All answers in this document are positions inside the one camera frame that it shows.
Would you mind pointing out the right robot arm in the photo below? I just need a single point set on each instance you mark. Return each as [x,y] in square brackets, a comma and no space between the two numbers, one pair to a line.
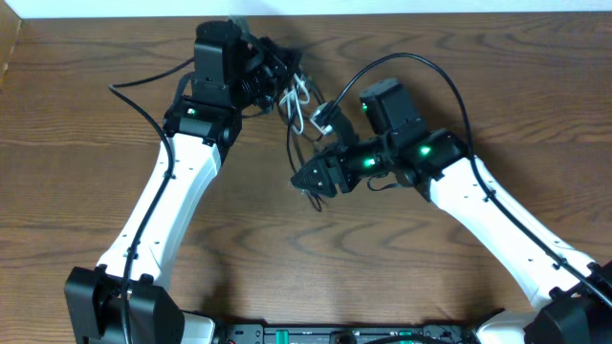
[569,292]

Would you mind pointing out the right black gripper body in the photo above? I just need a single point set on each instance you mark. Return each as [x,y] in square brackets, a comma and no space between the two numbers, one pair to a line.
[366,159]

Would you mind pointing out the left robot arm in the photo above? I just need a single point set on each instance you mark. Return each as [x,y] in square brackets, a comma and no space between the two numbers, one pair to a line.
[125,298]

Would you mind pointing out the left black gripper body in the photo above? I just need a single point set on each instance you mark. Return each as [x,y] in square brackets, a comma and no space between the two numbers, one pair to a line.
[279,67]

